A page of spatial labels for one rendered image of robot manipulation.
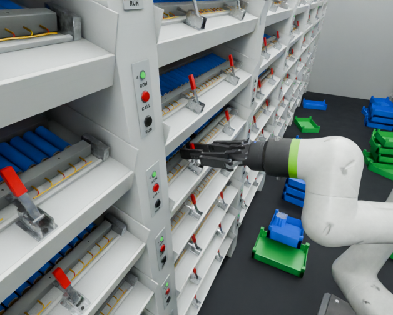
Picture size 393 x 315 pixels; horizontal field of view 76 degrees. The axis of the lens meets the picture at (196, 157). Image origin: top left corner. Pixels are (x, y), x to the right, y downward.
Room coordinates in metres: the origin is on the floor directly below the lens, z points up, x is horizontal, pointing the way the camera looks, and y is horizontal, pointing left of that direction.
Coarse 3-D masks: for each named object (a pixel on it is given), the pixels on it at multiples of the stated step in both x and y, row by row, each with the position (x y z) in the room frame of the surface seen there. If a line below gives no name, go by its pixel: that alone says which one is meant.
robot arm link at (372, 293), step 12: (360, 288) 0.47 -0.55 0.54; (372, 288) 0.47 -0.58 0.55; (384, 288) 0.47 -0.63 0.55; (348, 300) 0.47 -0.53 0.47; (360, 300) 0.44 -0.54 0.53; (372, 300) 0.43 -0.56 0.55; (384, 300) 0.42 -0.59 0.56; (360, 312) 0.42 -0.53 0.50; (372, 312) 0.39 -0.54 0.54; (384, 312) 0.39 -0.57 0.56
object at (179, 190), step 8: (232, 104) 1.00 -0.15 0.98; (240, 104) 0.99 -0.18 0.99; (232, 112) 0.98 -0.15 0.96; (240, 112) 0.99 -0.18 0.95; (248, 112) 0.97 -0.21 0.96; (224, 120) 0.93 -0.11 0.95; (232, 120) 0.94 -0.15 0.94; (240, 120) 0.96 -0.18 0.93; (240, 128) 0.91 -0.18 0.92; (208, 136) 0.79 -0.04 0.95; (216, 136) 0.80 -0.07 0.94; (224, 136) 0.81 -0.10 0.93; (232, 136) 0.83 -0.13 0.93; (184, 160) 0.64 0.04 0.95; (176, 168) 0.59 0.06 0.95; (208, 168) 0.64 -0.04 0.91; (168, 176) 0.56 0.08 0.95; (184, 176) 0.57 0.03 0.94; (192, 176) 0.58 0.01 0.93; (200, 176) 0.59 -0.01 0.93; (176, 184) 0.53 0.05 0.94; (184, 184) 0.54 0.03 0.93; (192, 184) 0.55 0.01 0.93; (168, 192) 0.50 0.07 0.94; (176, 192) 0.51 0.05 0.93; (184, 192) 0.51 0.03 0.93; (176, 200) 0.48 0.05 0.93; (184, 200) 0.52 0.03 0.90; (176, 208) 0.47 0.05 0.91
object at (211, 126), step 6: (228, 108) 0.98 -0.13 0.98; (222, 114) 0.92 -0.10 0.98; (216, 120) 0.86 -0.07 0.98; (210, 126) 0.81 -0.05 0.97; (204, 132) 0.77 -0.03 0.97; (198, 138) 0.73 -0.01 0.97; (174, 156) 0.61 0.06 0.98; (180, 156) 0.62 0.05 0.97; (168, 162) 0.58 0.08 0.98; (174, 162) 0.59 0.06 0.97; (168, 168) 0.56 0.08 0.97; (174, 168) 0.58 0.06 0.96; (180, 168) 0.59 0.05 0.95; (174, 174) 0.56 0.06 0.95; (168, 180) 0.53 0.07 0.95
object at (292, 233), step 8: (288, 216) 1.27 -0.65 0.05; (272, 224) 1.21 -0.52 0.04; (288, 224) 1.23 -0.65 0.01; (296, 224) 1.23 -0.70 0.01; (272, 232) 1.05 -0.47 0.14; (280, 232) 1.11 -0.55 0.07; (288, 232) 1.12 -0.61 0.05; (296, 232) 1.14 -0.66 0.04; (280, 240) 1.01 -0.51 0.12; (288, 240) 1.00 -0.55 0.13; (296, 240) 0.99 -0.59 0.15
